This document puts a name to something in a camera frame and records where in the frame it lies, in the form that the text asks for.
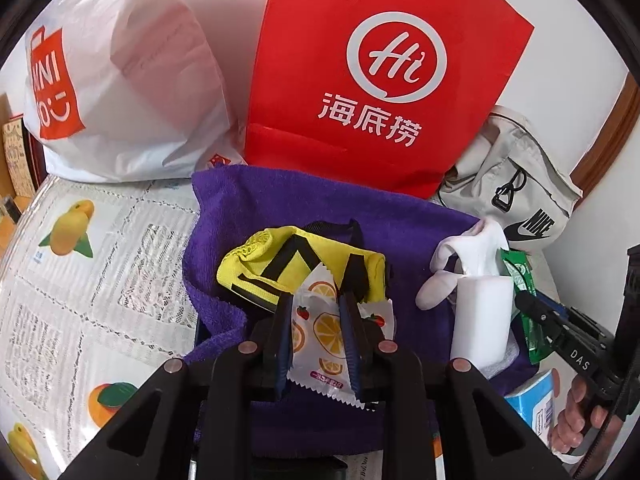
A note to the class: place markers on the person's right hand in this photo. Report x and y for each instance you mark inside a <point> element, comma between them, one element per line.
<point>568,432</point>

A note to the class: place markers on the fruit print snack packet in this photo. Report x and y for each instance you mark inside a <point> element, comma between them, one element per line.
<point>319,361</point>

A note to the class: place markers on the beige Nike waist bag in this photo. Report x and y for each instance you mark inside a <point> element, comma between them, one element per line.
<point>505,174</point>

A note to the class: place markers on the fruit print bedsheet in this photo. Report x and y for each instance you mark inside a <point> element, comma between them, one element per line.
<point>92,302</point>

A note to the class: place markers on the purple towel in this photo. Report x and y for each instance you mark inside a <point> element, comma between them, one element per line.
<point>238,201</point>

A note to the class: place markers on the brown wooden door frame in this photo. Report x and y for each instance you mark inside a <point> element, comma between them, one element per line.
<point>613,136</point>

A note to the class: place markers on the patterned brown book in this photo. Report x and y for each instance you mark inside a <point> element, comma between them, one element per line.
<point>15,145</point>

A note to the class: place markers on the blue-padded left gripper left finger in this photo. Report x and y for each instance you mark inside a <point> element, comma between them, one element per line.
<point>280,343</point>

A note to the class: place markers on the blue tissue package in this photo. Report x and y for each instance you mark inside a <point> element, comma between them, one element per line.
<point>534,401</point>

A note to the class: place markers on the green wet wipes packet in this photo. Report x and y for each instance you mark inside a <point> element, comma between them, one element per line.
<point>517,266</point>

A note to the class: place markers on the red paper shopping bag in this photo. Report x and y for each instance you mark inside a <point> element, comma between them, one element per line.
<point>381,93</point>

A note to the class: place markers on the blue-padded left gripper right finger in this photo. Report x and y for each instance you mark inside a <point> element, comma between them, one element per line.
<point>357,348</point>

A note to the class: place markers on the white plastic Miniso bag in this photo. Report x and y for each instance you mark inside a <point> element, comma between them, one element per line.
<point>126,90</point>

